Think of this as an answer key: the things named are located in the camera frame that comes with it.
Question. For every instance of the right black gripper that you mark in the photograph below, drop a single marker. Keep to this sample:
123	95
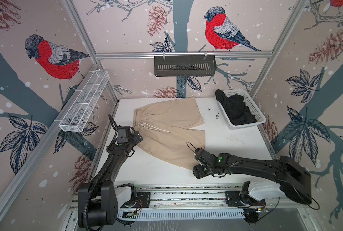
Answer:
197	171

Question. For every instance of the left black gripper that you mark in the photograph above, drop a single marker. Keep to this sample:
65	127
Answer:
134	137

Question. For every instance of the white plastic laundry basket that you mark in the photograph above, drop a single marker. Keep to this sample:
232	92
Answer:
250	103

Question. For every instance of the black hanging wire basket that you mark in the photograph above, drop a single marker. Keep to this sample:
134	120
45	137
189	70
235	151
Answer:
184	66

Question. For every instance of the white wire mesh shelf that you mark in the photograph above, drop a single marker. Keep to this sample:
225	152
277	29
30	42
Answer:
80	111

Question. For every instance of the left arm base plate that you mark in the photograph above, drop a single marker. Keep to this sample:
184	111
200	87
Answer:
129	200

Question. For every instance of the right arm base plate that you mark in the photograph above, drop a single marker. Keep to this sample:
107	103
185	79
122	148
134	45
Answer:
235	199

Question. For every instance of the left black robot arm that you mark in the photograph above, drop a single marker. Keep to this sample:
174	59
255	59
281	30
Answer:
97	201

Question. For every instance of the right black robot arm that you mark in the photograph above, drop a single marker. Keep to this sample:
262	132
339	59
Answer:
281	177

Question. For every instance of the horizontal aluminium frame bar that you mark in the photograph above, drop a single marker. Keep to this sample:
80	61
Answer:
234	54

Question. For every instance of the black shorts in basket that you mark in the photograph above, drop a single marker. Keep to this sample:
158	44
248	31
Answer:
235	108

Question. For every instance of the aluminium mounting rail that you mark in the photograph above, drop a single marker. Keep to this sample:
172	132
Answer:
187	197

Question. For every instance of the beige drawstring shorts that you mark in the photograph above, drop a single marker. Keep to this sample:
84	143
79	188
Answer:
166	128

